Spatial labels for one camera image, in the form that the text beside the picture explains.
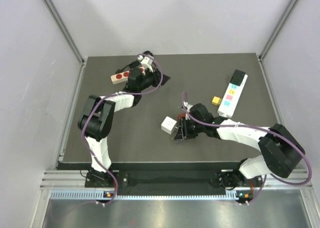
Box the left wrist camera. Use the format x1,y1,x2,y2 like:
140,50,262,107
137,54,154,72

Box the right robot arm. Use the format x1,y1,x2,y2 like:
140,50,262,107
175,102,305,189

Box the white cube socket adapter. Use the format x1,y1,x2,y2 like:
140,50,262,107
161,116,177,135

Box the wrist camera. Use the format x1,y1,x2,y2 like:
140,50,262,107
137,54,154,72
181,101,193,112

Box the yellow cube block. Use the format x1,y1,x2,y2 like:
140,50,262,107
211,96,222,106

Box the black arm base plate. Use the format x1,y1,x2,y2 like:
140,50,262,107
84,170,265,189

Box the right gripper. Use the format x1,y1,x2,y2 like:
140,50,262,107
175,116,205,140

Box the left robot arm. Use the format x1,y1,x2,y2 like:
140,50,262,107
77,67,170,188

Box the slotted grey cable duct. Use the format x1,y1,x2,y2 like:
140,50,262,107
50,190,239,201

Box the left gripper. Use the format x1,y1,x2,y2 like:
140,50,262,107
137,66,171,92

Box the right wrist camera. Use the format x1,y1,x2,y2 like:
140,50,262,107
181,101,193,112

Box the white power strip coloured sockets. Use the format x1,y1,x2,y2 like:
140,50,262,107
217,74,248,118

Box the black adapter on white strip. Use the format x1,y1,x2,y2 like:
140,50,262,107
230,69,246,86

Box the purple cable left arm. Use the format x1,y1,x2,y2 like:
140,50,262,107
81,53,165,209

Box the beige power strip red sockets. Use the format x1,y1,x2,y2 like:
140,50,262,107
110,66,145,84

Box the red patterned plug adapter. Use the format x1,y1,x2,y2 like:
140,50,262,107
177,112,186,122

